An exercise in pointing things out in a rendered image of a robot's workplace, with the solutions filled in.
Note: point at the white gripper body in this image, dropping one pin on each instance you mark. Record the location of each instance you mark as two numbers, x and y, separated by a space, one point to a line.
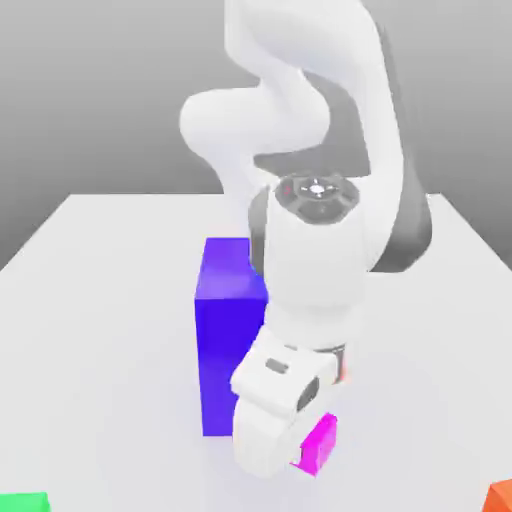
260 440

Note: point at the small magenta cube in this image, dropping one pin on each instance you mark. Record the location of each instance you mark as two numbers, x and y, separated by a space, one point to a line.
318 444

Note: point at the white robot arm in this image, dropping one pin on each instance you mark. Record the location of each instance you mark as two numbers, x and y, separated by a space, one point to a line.
312 260

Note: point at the small green cube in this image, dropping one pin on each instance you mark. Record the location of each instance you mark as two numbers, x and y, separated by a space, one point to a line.
24 503

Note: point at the small orange cube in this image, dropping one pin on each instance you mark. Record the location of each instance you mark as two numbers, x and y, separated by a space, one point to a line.
500 498

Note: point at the large blue box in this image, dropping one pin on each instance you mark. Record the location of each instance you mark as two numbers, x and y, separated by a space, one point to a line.
224 340

